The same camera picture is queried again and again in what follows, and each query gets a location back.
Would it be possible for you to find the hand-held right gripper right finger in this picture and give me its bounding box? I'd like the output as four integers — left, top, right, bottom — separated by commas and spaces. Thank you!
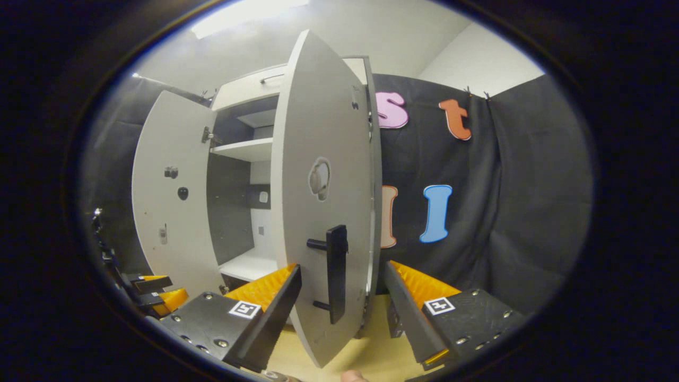
385, 260, 527, 372

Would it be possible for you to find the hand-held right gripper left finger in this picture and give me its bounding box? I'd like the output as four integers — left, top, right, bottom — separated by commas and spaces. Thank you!
158, 264, 303, 374

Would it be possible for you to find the white cabinet door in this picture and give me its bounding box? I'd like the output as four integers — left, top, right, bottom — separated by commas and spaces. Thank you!
271, 29, 383, 368
131, 90, 224, 299

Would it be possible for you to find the white cabinet shelf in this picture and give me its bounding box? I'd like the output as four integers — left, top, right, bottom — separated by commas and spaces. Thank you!
211, 137, 274, 163
219, 246, 280, 282

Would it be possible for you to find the grey and white cabinet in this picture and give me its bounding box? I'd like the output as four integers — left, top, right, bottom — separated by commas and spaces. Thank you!
204, 56, 384, 340

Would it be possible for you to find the blue printed book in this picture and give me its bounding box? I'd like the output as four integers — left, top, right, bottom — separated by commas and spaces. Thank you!
386, 298, 405, 338

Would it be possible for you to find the black door handle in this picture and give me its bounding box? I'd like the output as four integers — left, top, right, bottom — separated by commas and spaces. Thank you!
306, 224, 350, 325

